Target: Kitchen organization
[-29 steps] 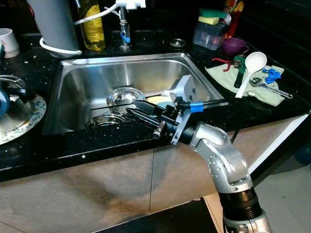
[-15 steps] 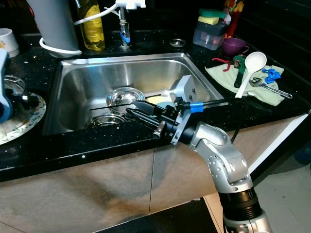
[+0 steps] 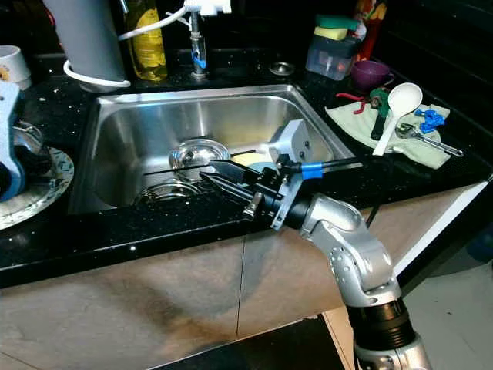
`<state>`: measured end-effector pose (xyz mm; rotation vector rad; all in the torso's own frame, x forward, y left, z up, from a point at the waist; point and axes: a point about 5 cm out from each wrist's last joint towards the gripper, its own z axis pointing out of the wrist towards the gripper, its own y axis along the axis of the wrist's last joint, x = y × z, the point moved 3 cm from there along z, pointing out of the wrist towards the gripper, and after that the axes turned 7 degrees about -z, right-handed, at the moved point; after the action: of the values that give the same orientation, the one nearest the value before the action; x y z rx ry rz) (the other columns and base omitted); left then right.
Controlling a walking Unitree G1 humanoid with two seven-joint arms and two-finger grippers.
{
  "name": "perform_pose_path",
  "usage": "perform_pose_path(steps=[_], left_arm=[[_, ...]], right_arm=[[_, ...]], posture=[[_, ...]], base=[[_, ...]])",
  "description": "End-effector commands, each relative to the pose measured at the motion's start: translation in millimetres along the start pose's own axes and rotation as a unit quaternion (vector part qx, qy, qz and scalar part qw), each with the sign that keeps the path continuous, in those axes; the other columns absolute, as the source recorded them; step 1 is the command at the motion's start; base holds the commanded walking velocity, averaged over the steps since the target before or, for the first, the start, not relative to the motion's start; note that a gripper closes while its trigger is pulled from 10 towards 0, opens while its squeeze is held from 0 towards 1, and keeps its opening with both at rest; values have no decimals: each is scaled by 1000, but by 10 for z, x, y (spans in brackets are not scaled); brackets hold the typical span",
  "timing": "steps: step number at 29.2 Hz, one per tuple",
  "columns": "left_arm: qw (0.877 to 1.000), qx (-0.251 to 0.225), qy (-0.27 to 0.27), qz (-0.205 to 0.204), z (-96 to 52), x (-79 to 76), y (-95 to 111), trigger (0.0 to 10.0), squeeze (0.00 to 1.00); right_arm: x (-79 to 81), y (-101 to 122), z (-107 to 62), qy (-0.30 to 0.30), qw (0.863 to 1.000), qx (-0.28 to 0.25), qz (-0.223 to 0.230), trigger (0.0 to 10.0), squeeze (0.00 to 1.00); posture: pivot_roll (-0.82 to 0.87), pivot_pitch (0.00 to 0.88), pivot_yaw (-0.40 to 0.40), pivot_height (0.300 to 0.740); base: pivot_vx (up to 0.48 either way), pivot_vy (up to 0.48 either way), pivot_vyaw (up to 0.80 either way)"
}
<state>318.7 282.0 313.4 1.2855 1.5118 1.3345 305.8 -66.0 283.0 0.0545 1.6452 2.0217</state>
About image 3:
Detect white ladle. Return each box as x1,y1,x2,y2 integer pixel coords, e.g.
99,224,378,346
372,82,424,157

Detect steel pot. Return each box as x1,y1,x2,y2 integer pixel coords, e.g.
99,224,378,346
12,119,47,155

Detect purple cup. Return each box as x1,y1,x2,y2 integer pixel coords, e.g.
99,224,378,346
350,60,396,93

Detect yellow green sponge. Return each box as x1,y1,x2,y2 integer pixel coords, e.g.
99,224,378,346
313,14,361,42

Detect steel spoon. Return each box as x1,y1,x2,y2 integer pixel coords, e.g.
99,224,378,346
397,123,465,159

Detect green kitchen tool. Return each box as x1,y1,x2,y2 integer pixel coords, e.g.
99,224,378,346
367,87,394,141

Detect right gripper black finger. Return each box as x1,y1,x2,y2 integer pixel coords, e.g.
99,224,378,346
199,173,267,220
210,160,278,186

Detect black chopstick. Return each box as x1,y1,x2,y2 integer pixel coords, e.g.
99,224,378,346
143,162,236,178

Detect grey cylinder water filter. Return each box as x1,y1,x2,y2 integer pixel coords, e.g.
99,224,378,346
44,0,130,86

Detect small steel bowl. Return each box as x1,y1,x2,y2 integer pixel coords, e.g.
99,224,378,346
169,137,230,182

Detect round metal sink plug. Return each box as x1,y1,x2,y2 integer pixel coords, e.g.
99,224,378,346
269,62,296,77

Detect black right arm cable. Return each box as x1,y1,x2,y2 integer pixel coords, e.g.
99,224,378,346
281,156,363,180

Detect white printed cup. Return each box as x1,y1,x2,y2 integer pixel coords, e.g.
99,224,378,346
0,45,33,92

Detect patterned white plate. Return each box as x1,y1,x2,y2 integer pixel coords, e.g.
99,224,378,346
0,146,75,230

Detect stainless steel sink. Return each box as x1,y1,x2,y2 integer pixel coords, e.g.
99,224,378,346
68,83,363,215

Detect red kitchen tool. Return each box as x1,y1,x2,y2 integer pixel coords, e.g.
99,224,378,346
336,91,371,114

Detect clear plastic container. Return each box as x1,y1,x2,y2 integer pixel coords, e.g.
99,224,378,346
305,35,361,81

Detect blue plastic clip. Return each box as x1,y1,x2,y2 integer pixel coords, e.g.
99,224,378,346
414,108,448,133

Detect dark open door white edge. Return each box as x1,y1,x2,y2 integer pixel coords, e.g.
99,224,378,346
391,177,493,298

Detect red bottle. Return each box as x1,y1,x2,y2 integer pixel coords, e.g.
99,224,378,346
353,0,388,66

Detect white faucet head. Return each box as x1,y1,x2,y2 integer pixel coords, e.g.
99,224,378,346
189,0,233,16

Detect pale green cloth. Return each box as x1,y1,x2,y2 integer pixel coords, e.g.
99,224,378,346
325,100,451,170

